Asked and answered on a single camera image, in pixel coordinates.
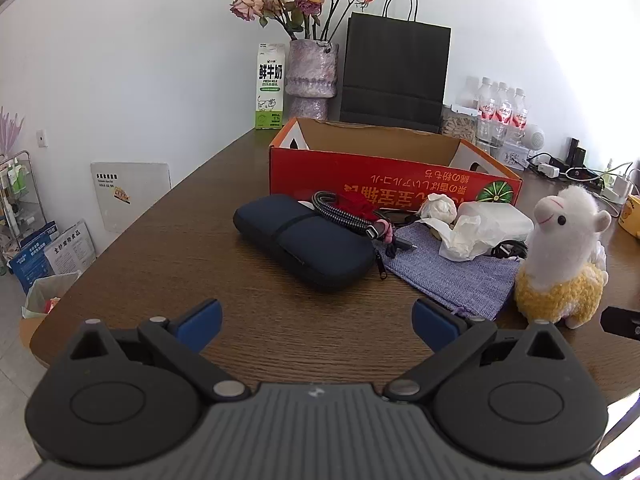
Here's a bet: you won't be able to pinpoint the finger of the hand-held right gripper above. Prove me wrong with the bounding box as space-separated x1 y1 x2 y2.
601 306 640 341

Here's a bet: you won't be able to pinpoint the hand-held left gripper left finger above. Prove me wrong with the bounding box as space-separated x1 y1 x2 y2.
60 298 251 403

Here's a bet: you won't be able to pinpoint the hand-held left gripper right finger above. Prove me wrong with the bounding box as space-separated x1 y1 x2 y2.
382 297 571 403

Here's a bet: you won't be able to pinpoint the purple cloth pouch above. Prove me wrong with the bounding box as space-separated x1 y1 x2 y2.
385 222 521 322

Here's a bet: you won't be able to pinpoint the white and yellow alpaca plush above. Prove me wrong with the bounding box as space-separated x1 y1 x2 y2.
515 185 612 330

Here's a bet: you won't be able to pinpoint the large white tissue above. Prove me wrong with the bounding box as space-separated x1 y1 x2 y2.
415 215 497 262

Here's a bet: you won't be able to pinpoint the small white tissue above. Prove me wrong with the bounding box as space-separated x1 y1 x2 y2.
416 192 458 223

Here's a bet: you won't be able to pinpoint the translucent plastic bag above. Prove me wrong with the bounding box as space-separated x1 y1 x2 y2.
455 201 535 244

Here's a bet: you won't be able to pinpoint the red fabric rose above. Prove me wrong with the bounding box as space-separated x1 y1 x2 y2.
344 194 387 222

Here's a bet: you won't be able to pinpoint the red cardboard box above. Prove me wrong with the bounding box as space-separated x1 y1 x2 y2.
268 116 524 213

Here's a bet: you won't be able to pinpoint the yellow cartoon cup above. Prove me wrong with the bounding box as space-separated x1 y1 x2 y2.
617 195 640 239

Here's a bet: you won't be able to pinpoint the black sunglasses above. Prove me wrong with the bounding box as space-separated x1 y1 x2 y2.
375 210 426 231

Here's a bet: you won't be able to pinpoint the navy zip case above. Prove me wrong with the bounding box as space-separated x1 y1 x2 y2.
233 194 377 291

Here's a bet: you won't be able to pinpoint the power strip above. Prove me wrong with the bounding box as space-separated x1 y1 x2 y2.
600 177 635 206

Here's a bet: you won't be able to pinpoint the white leaning board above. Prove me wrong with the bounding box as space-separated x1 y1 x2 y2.
91 161 172 234

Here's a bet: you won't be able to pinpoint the white printed bag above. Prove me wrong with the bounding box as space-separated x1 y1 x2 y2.
42 220 97 277

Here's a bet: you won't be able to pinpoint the lined trash bin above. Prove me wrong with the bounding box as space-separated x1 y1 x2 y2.
19 270 82 362

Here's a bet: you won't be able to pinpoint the black upright boxes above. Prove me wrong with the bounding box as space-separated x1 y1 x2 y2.
567 137 589 166

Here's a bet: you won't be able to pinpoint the blue printed boxes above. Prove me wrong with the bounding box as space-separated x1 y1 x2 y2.
7 222 60 294

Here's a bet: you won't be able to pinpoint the white printed tin box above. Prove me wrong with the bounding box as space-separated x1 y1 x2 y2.
501 142 532 169

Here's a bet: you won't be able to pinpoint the clear jar of seeds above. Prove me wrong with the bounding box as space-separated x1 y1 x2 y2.
440 105 479 144

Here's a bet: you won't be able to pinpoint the white round speaker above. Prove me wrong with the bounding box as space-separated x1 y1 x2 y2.
520 124 546 150

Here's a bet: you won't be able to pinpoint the red label water bottle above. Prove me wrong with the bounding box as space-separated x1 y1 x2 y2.
510 88 531 142
474 77 498 142
493 81 515 143

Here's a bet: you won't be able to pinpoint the white and green milk carton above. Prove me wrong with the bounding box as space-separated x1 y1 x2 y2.
255 42 287 130

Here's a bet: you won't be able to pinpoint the black paper bag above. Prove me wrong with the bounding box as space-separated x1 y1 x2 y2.
340 0 452 134

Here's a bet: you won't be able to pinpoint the purple ceramic vase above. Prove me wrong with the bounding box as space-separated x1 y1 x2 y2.
284 39 340 121

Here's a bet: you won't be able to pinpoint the pale purple pampas grass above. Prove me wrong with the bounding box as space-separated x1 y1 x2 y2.
0 106 26 157

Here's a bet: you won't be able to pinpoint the dried rose bouquet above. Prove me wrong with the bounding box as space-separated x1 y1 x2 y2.
196 0 375 42

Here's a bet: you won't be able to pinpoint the black cord with plug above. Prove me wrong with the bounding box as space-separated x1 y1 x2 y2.
490 239 529 261

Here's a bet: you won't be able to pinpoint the braided black cable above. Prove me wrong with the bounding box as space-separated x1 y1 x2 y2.
310 191 397 242

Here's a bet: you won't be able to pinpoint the metal wire rack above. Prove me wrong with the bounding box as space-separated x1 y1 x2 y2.
0 150 42 262

